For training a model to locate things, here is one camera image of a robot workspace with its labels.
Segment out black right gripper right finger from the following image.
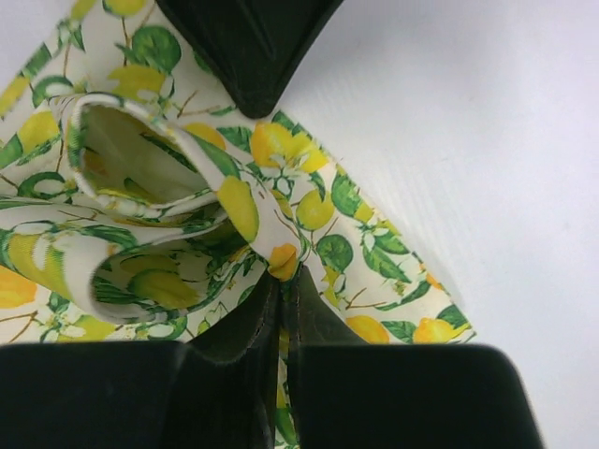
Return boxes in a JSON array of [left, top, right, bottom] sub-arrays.
[[284, 268, 543, 448]]

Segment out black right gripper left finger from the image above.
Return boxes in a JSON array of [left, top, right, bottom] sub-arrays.
[[1, 275, 279, 448]]

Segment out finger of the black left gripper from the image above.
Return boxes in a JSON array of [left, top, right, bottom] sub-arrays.
[[157, 0, 342, 119]]

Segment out lemon print skirt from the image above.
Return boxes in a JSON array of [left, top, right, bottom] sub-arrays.
[[0, 0, 477, 449]]

